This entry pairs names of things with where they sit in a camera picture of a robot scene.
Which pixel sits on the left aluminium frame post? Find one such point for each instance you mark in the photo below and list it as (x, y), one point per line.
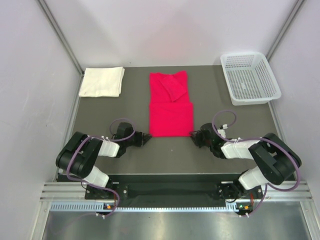
(60, 35)

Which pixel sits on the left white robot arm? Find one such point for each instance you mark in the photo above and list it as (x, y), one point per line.
(79, 155)

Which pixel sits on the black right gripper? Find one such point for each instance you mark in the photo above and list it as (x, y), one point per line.
(196, 136)

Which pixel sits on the slotted grey cable duct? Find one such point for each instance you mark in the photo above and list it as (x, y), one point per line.
(103, 207)

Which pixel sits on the folded cream white t shirt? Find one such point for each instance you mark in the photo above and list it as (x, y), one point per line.
(102, 82)

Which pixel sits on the white perforated plastic basket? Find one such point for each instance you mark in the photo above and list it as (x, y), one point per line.
(249, 78)

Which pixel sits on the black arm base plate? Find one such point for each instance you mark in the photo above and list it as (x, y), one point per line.
(215, 186)

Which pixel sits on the pink red t shirt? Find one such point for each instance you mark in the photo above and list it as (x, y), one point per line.
(171, 113)

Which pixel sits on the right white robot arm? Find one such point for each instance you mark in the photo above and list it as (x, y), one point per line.
(275, 161)

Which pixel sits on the aluminium frame post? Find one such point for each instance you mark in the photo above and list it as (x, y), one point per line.
(60, 35)
(294, 11)

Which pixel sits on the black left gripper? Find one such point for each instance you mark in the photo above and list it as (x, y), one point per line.
(142, 138)

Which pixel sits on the right aluminium frame post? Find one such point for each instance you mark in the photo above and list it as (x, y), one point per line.
(294, 11)

